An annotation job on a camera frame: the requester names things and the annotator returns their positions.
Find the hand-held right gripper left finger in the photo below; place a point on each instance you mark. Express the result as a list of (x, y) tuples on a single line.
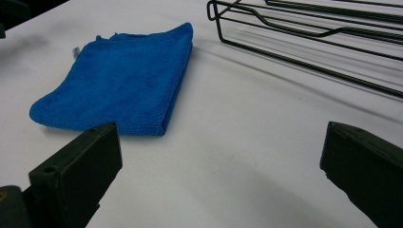
[(79, 171)]

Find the blue microfibre cloth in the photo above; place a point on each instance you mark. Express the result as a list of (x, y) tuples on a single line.
[(120, 85)]

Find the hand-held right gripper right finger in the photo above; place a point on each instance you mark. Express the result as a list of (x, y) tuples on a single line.
[(364, 167)]

